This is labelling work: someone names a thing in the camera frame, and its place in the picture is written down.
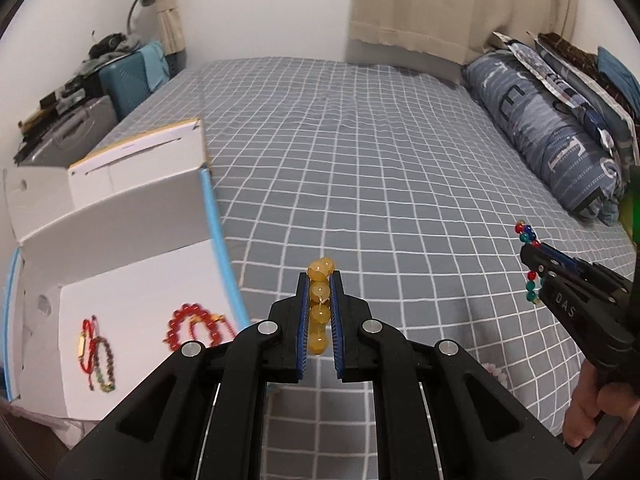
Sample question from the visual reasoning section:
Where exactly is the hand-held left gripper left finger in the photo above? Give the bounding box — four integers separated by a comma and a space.
52, 270, 308, 480

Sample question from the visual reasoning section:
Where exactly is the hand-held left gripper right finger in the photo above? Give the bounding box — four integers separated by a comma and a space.
330, 270, 584, 480

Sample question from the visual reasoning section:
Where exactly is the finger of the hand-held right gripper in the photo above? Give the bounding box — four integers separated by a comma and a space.
539, 241, 632, 295
520, 245, 563, 283

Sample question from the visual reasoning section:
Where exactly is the yellow bead bracelet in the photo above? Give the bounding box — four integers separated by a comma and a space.
306, 256, 337, 357

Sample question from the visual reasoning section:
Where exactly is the multicolour glass bead bracelet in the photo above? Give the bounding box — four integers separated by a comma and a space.
514, 220, 543, 306

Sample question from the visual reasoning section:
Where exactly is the red string bracelet gold tube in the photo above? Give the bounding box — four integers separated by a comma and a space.
192, 311, 237, 348

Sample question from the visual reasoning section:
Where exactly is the red bead bracelet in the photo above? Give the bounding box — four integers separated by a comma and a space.
164, 302, 237, 350

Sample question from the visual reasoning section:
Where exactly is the white and blue cardboard box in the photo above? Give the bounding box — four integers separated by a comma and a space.
2, 117, 253, 423

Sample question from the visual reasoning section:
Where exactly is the brown wooden bead bracelet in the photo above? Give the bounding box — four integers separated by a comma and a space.
90, 337, 117, 394

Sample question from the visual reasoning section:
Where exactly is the thin red string bracelet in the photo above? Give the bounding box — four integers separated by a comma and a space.
76, 316, 101, 392

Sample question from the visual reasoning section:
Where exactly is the person's right hand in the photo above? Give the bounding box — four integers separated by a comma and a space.
562, 360, 640, 449

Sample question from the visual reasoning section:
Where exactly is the blue-grey lettered pillow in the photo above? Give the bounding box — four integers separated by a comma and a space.
460, 52, 626, 225

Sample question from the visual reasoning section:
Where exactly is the grey checked bed sheet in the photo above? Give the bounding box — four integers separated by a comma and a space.
65, 55, 633, 480

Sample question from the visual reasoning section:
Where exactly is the blue patterned pillow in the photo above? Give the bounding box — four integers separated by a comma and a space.
487, 31, 617, 155

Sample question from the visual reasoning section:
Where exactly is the blue folded cloth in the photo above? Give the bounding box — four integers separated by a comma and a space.
595, 46, 640, 111

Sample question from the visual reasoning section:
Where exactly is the brown patterned blanket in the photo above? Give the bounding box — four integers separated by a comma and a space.
535, 32, 640, 111

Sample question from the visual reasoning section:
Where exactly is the beige window curtain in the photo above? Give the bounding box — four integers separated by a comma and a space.
347, 0, 592, 66

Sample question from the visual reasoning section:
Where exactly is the teal suitcase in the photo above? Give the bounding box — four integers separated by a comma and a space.
97, 42, 172, 122

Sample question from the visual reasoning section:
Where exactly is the grey suitcase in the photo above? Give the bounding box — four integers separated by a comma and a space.
15, 95, 119, 169

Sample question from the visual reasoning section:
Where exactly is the beige tied curtain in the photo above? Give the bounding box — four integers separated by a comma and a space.
150, 0, 189, 69

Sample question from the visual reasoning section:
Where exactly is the pile of dark items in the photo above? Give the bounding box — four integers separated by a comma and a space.
15, 77, 101, 133

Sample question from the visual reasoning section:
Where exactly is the dark bag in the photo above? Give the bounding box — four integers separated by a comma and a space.
82, 31, 144, 68

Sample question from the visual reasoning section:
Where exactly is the pink bead bracelet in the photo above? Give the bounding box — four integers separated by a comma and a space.
482, 362, 509, 389

